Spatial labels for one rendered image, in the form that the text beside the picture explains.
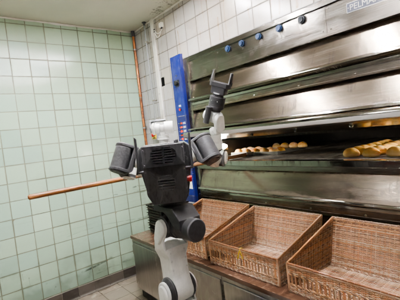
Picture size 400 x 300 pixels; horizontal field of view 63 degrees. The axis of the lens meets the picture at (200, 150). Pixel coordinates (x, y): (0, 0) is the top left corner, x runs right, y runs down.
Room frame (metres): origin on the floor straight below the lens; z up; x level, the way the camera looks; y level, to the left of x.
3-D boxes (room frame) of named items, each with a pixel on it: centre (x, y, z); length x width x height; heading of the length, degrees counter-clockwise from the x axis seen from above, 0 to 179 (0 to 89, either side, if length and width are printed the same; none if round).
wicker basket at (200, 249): (2.48, 0.03, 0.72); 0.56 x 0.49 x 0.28; 40
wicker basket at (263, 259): (2.01, -0.34, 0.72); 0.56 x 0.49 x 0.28; 40
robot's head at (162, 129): (1.71, 0.18, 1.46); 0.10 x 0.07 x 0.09; 93
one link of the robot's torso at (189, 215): (1.63, 0.14, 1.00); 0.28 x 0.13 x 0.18; 38
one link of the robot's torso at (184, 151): (1.65, 0.18, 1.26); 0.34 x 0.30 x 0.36; 93
